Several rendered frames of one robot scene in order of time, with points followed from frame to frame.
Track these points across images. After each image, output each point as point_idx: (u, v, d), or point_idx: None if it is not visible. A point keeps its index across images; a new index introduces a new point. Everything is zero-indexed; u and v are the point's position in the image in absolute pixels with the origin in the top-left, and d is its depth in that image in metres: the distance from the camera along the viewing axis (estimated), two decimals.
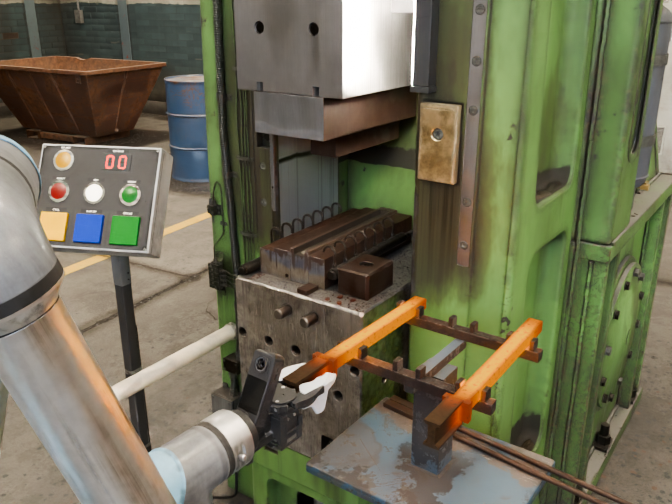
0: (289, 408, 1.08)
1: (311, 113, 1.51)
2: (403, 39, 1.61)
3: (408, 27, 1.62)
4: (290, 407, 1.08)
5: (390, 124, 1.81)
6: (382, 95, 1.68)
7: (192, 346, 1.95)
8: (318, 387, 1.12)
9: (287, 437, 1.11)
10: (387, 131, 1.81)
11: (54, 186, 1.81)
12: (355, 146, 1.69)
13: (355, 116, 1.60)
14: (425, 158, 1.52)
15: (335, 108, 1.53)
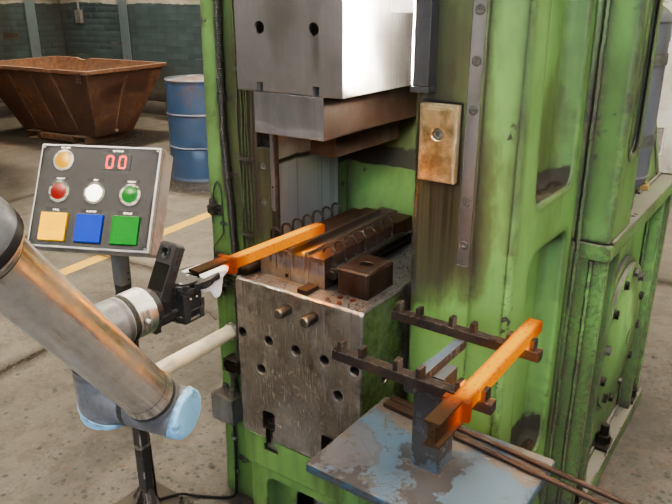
0: (191, 289, 1.32)
1: (311, 113, 1.51)
2: (403, 39, 1.61)
3: (408, 27, 1.62)
4: (192, 289, 1.33)
5: (390, 124, 1.81)
6: (382, 95, 1.68)
7: (192, 346, 1.95)
8: (215, 273, 1.37)
9: (192, 315, 1.35)
10: (387, 131, 1.81)
11: (54, 186, 1.81)
12: (355, 146, 1.69)
13: (355, 116, 1.60)
14: (425, 158, 1.52)
15: (335, 108, 1.53)
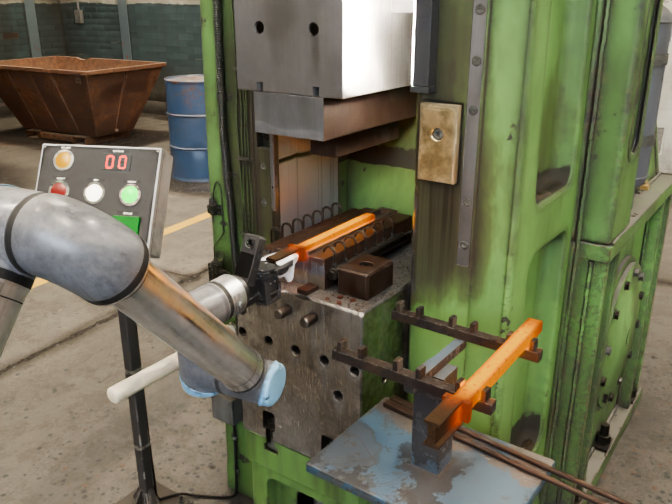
0: (271, 275, 1.52)
1: (311, 113, 1.51)
2: (403, 39, 1.61)
3: (408, 27, 1.62)
4: (271, 275, 1.53)
5: (390, 124, 1.81)
6: (382, 95, 1.68)
7: None
8: (289, 261, 1.57)
9: (270, 298, 1.55)
10: (387, 131, 1.81)
11: (54, 186, 1.81)
12: (355, 146, 1.69)
13: (355, 116, 1.60)
14: (425, 158, 1.52)
15: (335, 108, 1.53)
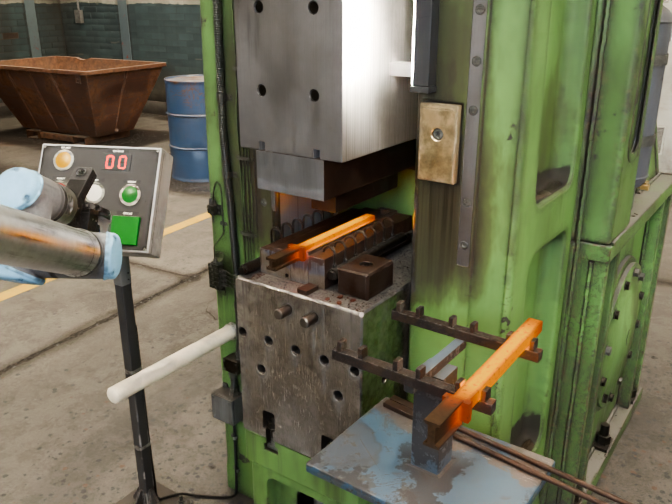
0: (95, 210, 1.54)
1: (312, 174, 1.56)
2: (401, 99, 1.66)
3: (406, 87, 1.66)
4: (95, 210, 1.55)
5: (389, 175, 1.86)
6: (381, 151, 1.73)
7: (192, 346, 1.95)
8: None
9: None
10: (386, 182, 1.85)
11: None
12: (354, 200, 1.74)
13: (354, 174, 1.65)
14: (425, 158, 1.52)
15: (335, 169, 1.57)
